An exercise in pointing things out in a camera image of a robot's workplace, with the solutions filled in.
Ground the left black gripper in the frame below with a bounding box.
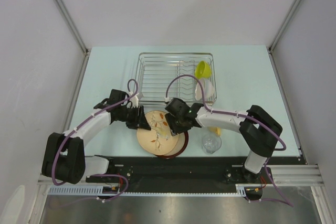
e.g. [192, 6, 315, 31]
[119, 105, 151, 131]

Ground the beige bird pattern plate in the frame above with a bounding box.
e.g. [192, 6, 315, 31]
[136, 110, 179, 156]

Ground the metal wire dish rack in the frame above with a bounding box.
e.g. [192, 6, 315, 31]
[135, 52, 216, 107]

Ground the white bowl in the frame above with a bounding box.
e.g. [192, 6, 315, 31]
[195, 78, 215, 102]

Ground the lime green bowl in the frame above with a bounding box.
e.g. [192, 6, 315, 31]
[194, 61, 212, 79]

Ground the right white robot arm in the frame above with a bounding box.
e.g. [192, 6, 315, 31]
[165, 98, 286, 183]

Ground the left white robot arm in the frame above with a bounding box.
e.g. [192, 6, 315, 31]
[41, 89, 151, 186]

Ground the red rimmed beige plate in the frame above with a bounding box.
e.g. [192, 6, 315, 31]
[157, 132, 189, 159]

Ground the clear drinking glass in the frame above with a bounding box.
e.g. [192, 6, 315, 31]
[202, 133, 222, 154]

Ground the yellow mug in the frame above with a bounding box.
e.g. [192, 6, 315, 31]
[207, 127, 221, 137]

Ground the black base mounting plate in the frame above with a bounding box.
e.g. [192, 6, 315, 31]
[86, 157, 302, 194]

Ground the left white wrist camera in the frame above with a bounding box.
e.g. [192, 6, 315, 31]
[128, 91, 143, 108]

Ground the light blue cable duct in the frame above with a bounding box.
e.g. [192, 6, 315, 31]
[48, 185, 246, 197]

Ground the aluminium frame rail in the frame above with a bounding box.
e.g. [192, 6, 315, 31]
[36, 164, 323, 186]

